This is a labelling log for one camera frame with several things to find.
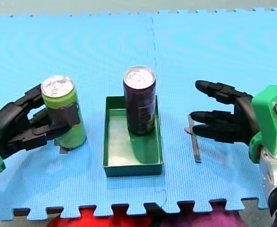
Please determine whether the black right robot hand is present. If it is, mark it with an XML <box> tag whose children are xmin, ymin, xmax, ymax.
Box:
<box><xmin>190</xmin><ymin>80</ymin><xmax>261</xmax><ymax>146</ymax></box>

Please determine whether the dark purple drink can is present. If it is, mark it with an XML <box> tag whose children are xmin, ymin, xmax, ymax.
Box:
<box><xmin>123</xmin><ymin>66</ymin><xmax>157</xmax><ymax>137</ymax></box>

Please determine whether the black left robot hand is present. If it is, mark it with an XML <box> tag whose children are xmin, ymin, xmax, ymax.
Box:
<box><xmin>0</xmin><ymin>83</ymin><xmax>80</xmax><ymax>159</ymax></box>

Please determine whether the shallow green tray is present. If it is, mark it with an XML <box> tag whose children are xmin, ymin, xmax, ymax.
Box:
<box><xmin>102</xmin><ymin>95</ymin><xmax>164</xmax><ymax>178</ymax></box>

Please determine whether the green can with dark band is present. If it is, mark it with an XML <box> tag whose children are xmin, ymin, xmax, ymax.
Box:
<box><xmin>41</xmin><ymin>75</ymin><xmax>87</xmax><ymax>149</ymax></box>

